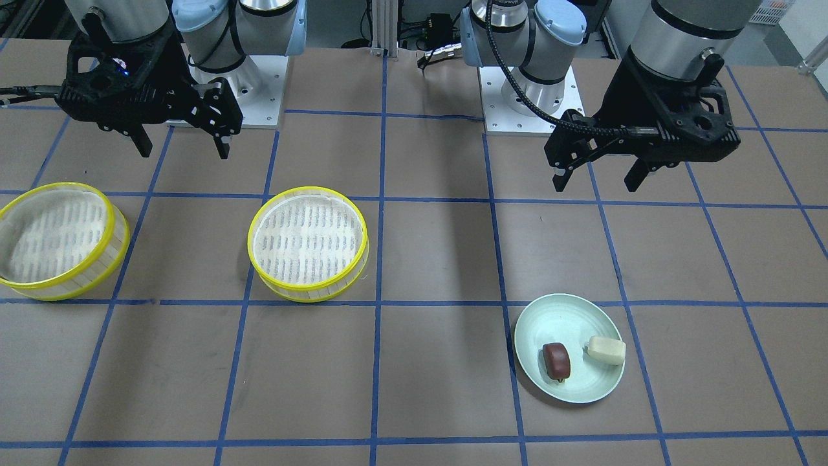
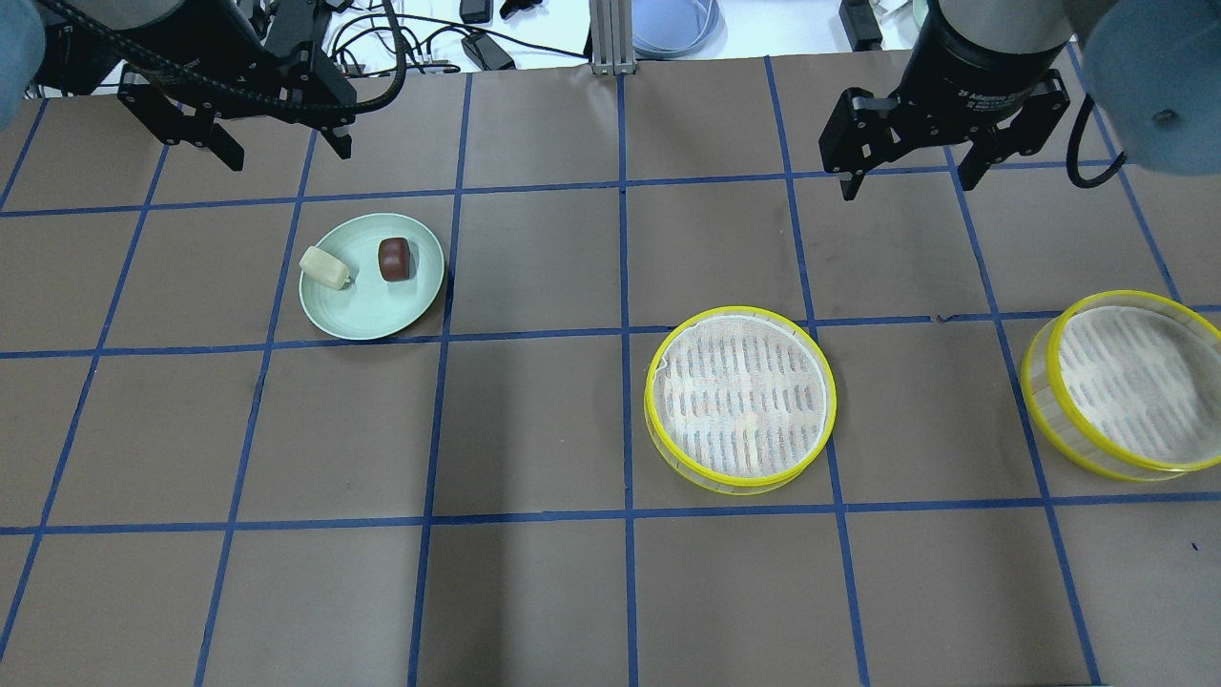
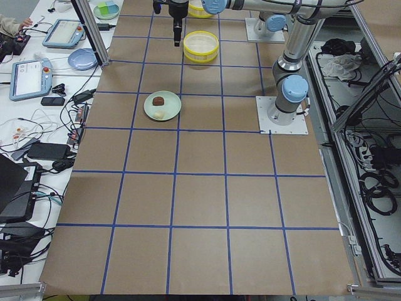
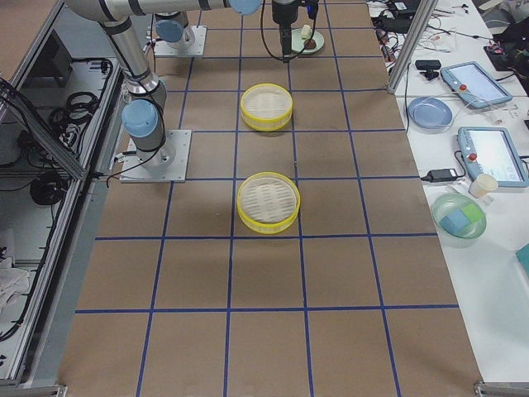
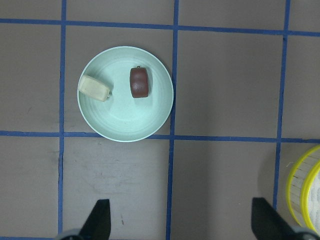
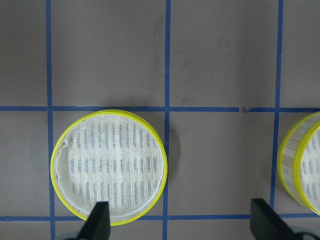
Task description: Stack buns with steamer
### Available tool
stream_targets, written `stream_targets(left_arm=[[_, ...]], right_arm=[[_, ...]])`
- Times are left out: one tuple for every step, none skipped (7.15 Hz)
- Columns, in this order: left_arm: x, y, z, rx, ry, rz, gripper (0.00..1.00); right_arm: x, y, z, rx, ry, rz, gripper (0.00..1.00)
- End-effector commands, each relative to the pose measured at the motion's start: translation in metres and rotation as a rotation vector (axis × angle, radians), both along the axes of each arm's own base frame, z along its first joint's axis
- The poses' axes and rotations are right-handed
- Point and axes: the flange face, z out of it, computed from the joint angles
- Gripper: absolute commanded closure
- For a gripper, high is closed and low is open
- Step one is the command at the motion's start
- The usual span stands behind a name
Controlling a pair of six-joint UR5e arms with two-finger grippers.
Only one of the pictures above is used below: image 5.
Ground yellow bamboo steamer basket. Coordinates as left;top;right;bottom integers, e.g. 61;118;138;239
285;145;320;234

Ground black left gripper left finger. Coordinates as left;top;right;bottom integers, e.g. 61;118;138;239
78;199;111;240

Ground mint green plate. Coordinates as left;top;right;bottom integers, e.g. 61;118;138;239
77;46;174;142

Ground brown steamed bun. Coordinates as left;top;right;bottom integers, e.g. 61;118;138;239
129;66;149;98

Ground white steamed bun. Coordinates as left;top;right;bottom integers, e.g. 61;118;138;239
77;75;112;102

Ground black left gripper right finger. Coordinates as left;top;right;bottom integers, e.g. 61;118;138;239
251;197;295;240

